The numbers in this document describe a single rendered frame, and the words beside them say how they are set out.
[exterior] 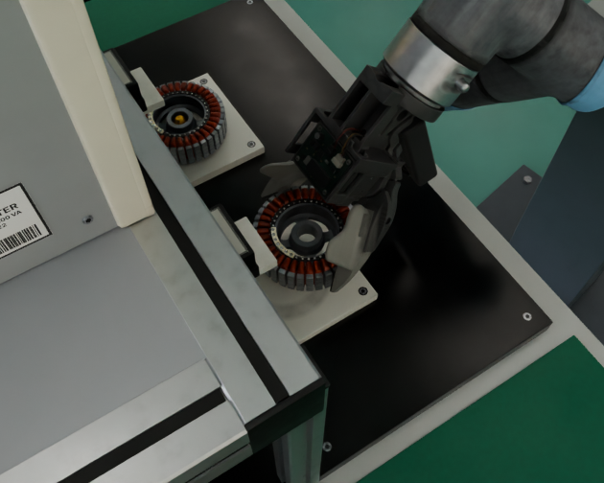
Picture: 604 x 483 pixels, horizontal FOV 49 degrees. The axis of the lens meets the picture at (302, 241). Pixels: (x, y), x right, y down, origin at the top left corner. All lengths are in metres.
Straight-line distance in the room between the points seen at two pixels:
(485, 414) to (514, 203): 1.12
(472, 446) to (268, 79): 0.53
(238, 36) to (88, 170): 0.67
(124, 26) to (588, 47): 0.68
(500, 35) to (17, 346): 0.42
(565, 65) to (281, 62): 0.45
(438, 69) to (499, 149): 1.35
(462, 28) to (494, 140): 1.38
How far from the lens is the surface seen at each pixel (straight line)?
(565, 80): 0.63
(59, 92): 0.31
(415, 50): 0.58
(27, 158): 0.33
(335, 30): 2.17
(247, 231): 0.65
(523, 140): 1.96
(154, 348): 0.35
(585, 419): 0.77
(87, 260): 0.39
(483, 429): 0.73
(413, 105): 0.58
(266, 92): 0.92
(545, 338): 0.79
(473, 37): 0.57
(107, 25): 1.08
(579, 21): 0.61
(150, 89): 0.79
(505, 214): 1.78
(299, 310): 0.72
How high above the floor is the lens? 1.43
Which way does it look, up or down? 59 degrees down
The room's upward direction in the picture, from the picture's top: straight up
